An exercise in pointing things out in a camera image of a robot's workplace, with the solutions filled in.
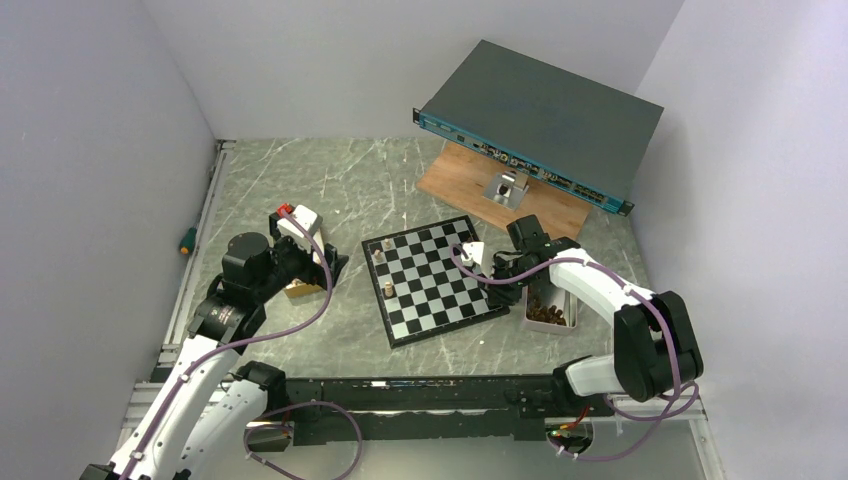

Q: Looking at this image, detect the silver metal stand bracket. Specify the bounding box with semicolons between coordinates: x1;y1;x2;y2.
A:
483;170;529;211

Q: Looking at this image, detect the dark grey network switch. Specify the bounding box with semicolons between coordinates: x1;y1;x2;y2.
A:
412;40;664;216

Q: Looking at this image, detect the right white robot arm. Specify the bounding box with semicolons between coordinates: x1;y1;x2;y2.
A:
484;215;704;415

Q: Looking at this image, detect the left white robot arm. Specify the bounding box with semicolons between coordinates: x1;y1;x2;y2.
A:
81;232;349;479

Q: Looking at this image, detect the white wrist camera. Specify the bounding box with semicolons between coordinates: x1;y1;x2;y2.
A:
271;203;323;243
459;241;485;269

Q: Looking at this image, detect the white tray with dark pieces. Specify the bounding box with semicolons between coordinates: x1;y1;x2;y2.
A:
521;285;578;336

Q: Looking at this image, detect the gold tin tray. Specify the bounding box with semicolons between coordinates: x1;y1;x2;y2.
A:
280;226;325;299

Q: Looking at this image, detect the orange green screwdriver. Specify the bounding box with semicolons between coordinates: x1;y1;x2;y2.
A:
178;227;198;255

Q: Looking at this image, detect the black and white chessboard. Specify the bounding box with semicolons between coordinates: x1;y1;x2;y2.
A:
361;215;509;348

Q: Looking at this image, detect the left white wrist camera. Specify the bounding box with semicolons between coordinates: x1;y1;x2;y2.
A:
271;203;323;243

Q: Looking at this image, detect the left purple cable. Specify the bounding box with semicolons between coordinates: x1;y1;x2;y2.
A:
115;215;364;480

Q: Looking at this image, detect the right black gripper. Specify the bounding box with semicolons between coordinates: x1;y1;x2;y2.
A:
478;255;539;306

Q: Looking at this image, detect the wooden board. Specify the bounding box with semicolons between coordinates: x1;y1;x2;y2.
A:
416;143;592;239

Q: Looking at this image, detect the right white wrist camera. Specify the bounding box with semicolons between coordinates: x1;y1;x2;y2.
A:
459;241;485;269

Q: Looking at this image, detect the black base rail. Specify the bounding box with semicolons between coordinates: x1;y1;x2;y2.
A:
258;374;613;446

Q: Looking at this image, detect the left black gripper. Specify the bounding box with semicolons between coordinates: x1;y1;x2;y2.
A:
253;213;347;303

